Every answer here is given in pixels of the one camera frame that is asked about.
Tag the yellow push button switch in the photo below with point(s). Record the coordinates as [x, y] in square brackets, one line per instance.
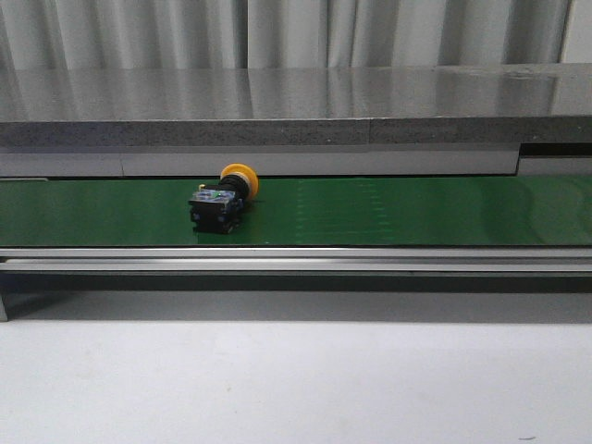
[217, 207]

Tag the green conveyor belt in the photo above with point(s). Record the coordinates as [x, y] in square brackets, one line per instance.
[438, 211]

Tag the grey stone counter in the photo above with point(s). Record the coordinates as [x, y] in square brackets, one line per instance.
[407, 121]

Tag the white pleated curtain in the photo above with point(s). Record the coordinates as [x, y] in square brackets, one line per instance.
[291, 34]

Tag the aluminium conveyor frame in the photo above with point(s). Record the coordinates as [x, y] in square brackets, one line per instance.
[522, 284]

